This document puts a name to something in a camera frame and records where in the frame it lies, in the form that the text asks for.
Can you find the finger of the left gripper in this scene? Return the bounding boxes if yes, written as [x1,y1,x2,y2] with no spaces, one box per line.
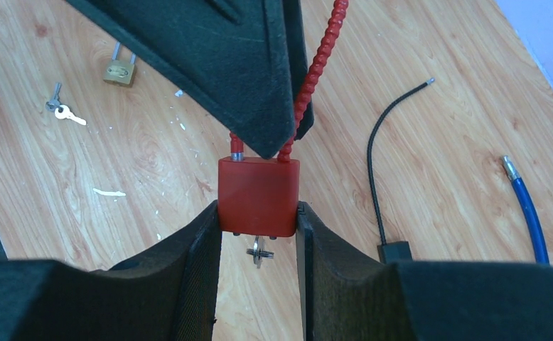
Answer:
[283,0,315,141]
[72,0,298,158]

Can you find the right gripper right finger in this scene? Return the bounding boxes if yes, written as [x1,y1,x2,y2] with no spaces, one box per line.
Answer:
[296,202,553,340]

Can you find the red lock keys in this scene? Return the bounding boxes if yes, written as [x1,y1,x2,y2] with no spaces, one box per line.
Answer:
[246,236,274,269]

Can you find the black cable lock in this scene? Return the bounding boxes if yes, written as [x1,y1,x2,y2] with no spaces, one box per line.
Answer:
[367,77,436,264]

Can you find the blue cable lock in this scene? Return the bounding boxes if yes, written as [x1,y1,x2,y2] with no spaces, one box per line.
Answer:
[500,156,549,264]

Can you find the brass padlock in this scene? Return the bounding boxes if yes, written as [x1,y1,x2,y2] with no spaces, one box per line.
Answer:
[103,42,136,87]

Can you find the red cable lock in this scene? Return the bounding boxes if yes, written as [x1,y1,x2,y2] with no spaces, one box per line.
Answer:
[218,1,349,237]

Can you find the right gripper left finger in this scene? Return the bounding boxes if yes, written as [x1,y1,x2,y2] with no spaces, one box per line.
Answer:
[0,203,222,340]

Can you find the brass padlock keys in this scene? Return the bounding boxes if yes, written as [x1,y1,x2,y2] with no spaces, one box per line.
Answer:
[45,82,87,126]

